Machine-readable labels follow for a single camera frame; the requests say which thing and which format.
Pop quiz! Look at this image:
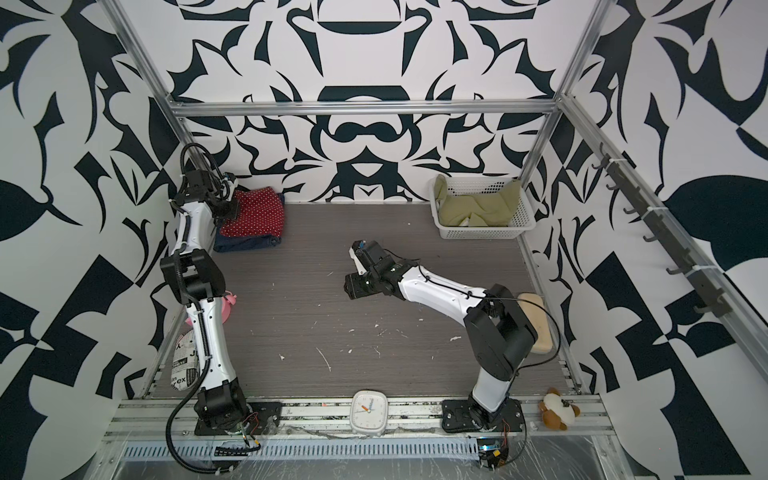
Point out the red polka dot skirt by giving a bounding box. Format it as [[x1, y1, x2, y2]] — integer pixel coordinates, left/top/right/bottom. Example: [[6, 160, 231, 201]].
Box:
[[219, 187, 285, 238]]

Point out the blue denim skirt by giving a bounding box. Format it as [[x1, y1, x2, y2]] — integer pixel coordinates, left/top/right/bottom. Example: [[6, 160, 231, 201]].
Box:
[[213, 232, 282, 253]]

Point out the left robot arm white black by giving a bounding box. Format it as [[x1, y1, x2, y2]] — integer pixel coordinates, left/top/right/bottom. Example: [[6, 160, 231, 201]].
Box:
[[160, 143, 249, 431]]

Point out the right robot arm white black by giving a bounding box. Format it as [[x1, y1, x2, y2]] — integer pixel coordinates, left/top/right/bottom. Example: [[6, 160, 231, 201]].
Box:
[[344, 240, 560, 433]]

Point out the pink alarm clock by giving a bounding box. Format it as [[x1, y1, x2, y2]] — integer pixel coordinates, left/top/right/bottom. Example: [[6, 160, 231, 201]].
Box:
[[185, 291, 237, 327]]

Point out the white plastic laundry basket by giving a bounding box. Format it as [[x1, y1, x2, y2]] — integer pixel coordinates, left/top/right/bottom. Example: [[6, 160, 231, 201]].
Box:
[[429, 174, 536, 240]]

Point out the olive green skirt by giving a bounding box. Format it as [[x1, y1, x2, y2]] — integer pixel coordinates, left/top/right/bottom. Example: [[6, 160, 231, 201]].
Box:
[[433, 175, 521, 227]]

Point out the white square clock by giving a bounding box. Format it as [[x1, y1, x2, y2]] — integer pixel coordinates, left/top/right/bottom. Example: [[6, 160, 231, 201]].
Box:
[[349, 390, 389, 436]]

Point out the green circuit board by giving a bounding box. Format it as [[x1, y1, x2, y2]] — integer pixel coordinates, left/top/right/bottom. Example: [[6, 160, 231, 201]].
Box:
[[477, 437, 509, 470]]

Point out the brown plush toy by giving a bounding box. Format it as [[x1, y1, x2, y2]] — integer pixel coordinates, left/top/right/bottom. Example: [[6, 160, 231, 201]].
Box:
[[538, 388, 581, 431]]

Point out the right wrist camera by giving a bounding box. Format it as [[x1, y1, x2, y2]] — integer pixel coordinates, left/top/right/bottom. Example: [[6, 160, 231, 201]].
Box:
[[349, 240, 368, 276]]

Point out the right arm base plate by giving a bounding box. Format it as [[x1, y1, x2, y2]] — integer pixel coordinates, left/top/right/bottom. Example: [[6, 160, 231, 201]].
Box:
[[441, 398, 525, 433]]

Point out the aluminium frame crossbar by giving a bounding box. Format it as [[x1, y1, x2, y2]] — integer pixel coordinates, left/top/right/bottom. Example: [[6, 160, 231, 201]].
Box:
[[169, 99, 555, 118]]

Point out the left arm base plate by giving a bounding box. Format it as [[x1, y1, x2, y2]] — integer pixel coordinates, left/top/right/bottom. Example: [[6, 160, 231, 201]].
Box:
[[194, 401, 283, 436]]

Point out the white slotted cable duct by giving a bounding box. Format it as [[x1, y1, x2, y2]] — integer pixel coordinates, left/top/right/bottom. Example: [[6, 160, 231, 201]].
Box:
[[119, 437, 481, 463]]

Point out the black corrugated cable hose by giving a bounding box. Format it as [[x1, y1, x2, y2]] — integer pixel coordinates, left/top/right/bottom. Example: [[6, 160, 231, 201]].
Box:
[[164, 359, 241, 475]]

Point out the aluminium frame rail front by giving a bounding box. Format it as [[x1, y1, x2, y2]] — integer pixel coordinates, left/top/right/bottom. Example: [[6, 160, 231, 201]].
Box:
[[104, 393, 615, 440]]

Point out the grey wall hook rack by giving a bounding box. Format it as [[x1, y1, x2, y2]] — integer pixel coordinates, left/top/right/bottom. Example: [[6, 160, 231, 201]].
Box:
[[593, 143, 733, 318]]

